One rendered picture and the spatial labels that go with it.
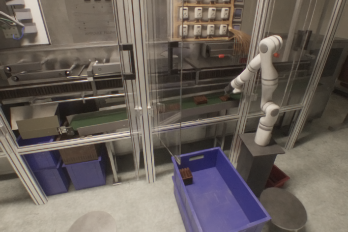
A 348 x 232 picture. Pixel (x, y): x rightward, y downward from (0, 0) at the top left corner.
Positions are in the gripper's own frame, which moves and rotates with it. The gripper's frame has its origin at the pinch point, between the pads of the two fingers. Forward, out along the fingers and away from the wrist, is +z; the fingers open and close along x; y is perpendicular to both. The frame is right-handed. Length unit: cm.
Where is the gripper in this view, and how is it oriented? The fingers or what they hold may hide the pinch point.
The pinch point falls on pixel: (226, 95)
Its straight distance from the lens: 164.0
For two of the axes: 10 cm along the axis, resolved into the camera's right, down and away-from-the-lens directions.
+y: -2.3, -9.4, 2.7
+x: -9.6, 1.7, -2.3
